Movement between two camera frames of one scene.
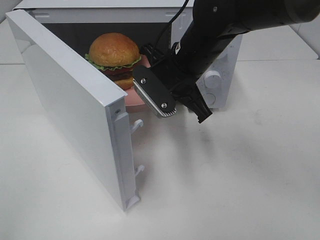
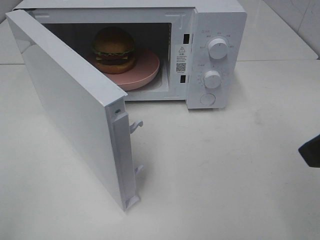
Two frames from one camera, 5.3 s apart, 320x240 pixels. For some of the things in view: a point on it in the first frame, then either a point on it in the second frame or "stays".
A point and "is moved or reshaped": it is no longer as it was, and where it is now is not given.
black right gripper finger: (193, 99) to (310, 151)
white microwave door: (97, 110) stays
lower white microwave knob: (212, 79) stays
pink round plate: (133, 103) to (146, 67)
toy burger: (115, 54) is moved or reshaped
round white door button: (209, 98) stays
